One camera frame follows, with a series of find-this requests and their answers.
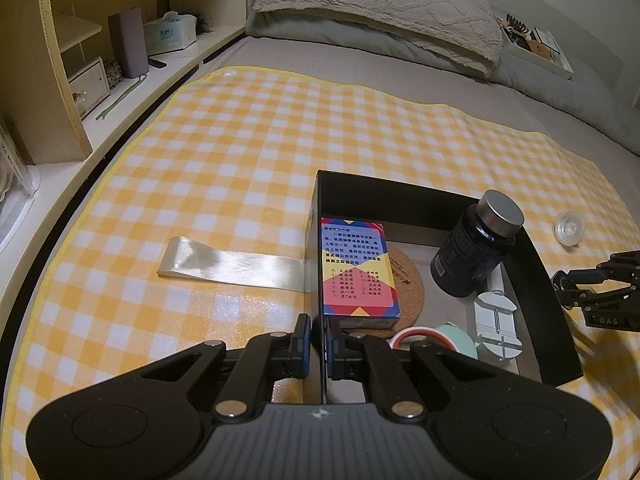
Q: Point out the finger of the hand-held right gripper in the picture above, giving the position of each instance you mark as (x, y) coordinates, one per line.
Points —
(575, 279)
(607, 316)

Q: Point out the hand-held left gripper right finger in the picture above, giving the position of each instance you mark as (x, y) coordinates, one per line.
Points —
(333, 346)

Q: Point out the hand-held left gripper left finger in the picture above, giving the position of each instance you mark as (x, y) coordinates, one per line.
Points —
(302, 346)

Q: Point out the colourful card box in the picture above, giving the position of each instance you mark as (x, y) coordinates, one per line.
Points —
(357, 270)

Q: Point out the round cork coaster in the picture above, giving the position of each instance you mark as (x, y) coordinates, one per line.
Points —
(409, 280)

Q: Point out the dark blue bottle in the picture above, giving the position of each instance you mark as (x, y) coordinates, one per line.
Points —
(470, 255)

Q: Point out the mint green round case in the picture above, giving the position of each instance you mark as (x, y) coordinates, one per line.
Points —
(462, 342)

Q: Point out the black box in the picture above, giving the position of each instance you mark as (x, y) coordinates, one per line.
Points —
(400, 200)

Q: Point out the small clear round cap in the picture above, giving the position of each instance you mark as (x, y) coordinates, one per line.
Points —
(569, 227)

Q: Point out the white round plastic device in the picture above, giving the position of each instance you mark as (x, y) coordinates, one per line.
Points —
(495, 325)

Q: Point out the clear plastic strip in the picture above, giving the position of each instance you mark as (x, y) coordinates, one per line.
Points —
(225, 262)

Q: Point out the grey quilt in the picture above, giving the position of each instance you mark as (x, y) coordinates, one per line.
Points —
(550, 90)

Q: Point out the yellow checkered mat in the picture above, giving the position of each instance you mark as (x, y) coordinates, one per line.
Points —
(225, 160)

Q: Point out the white open box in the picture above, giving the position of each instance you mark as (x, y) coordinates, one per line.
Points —
(520, 52)

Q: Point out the brown hair claw clip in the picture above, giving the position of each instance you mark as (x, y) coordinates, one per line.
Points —
(515, 25)

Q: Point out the bed with grey sheet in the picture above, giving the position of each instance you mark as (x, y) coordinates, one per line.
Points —
(350, 65)

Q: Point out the thin green stick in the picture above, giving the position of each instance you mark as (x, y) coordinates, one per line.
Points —
(120, 99)

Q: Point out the small black remote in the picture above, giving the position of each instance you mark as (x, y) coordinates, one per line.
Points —
(157, 63)

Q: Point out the clear display box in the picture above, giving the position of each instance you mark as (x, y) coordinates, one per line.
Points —
(17, 185)

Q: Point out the patterned pouch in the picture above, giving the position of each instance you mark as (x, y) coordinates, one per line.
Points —
(114, 74)

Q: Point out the pale tissue box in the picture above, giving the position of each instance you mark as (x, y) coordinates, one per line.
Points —
(170, 35)

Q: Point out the black fluffy item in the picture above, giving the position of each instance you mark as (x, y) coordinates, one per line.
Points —
(202, 22)

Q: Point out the small white drawer box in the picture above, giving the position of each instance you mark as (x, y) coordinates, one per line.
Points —
(87, 80)

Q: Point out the purple upright box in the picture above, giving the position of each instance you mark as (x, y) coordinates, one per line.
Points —
(130, 42)

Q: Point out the beige wooden bedside shelf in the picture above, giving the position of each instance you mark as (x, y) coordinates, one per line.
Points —
(20, 50)

